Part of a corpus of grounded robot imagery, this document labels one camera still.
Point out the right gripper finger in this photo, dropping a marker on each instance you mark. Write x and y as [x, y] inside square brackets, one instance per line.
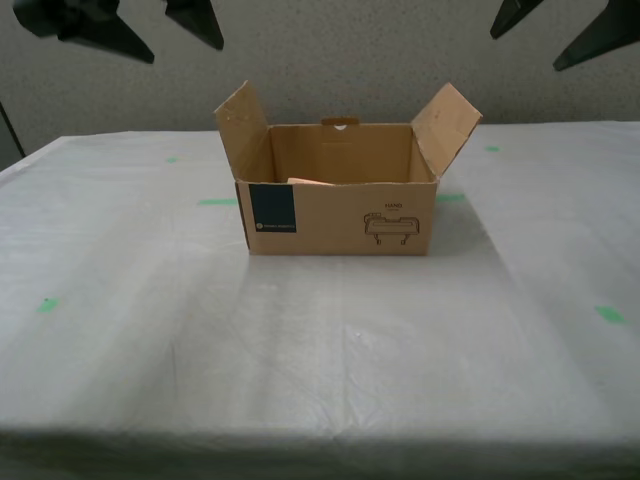
[610, 35]
[515, 12]

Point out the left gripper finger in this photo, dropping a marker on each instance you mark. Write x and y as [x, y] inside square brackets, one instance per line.
[197, 20]
[85, 25]

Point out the light wooden block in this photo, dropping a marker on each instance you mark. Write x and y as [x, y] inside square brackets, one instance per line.
[307, 181]

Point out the brown cardboard box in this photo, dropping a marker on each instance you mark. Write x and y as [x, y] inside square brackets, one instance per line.
[340, 220]

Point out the white plastic table cover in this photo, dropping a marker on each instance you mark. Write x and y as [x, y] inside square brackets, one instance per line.
[320, 350]

